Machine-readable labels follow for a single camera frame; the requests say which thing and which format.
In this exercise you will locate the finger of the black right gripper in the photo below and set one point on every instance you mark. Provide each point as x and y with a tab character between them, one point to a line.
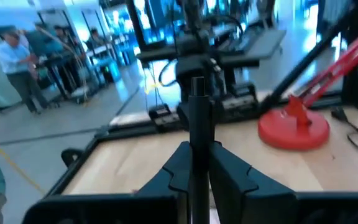
185	74
211	77

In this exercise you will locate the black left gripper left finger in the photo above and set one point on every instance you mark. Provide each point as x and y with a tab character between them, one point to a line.
120	211

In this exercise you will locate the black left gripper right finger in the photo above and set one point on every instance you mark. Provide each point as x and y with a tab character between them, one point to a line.
291	211

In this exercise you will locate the black pen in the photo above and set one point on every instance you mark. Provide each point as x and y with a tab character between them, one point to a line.
200	124

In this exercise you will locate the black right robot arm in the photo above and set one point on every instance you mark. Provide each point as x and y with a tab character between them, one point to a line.
197	18

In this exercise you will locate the yellow tag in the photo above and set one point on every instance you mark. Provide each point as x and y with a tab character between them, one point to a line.
153	88

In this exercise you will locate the dark grey side table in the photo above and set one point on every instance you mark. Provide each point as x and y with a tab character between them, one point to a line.
259	43

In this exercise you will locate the red desk lamp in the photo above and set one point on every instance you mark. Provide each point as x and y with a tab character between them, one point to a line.
291	130

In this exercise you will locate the person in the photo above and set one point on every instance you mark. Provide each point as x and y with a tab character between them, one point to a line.
14	59
95	35
61	34

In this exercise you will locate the black frame clamp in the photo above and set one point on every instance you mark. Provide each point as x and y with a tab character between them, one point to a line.
71	157

